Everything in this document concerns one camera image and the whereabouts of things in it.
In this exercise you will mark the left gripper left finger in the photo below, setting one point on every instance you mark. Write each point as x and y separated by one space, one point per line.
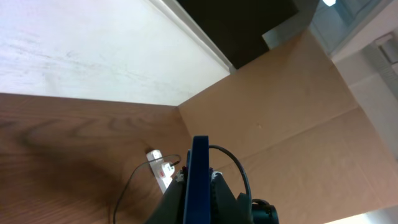
171 206

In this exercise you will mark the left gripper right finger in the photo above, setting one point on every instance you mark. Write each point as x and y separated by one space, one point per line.
225 207

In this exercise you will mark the blue Samsung Galaxy smartphone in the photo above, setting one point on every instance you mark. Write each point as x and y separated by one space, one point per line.
197 209

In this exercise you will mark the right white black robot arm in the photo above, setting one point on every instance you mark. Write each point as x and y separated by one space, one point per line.
257 211

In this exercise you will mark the white USB charger plug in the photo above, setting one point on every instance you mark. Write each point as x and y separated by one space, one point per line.
165 170

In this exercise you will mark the white power strip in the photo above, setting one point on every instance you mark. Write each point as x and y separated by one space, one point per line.
155 158

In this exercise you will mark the brown cardboard side panel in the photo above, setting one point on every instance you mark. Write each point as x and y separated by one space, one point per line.
306 145

